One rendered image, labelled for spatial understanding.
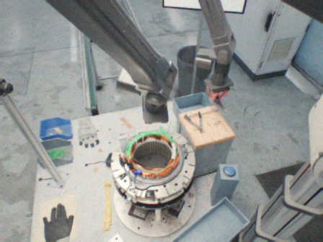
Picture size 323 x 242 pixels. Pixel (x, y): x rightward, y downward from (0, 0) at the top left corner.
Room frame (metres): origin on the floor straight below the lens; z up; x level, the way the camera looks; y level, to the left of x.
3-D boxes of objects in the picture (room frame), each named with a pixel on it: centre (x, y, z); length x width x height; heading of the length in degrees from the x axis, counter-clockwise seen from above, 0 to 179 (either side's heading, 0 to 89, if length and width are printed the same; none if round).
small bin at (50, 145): (0.73, 0.56, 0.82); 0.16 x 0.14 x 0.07; 105
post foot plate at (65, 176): (0.59, 0.52, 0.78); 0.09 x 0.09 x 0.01; 81
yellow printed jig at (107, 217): (0.45, 0.25, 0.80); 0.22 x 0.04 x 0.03; 9
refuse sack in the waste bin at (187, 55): (2.12, -0.35, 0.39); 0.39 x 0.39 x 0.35
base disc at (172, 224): (0.51, 0.03, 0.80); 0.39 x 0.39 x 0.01
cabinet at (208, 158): (0.71, -0.20, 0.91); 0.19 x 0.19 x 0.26; 18
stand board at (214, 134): (0.71, -0.20, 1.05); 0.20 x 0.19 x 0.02; 18
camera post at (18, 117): (0.59, 0.52, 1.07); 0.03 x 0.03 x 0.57; 81
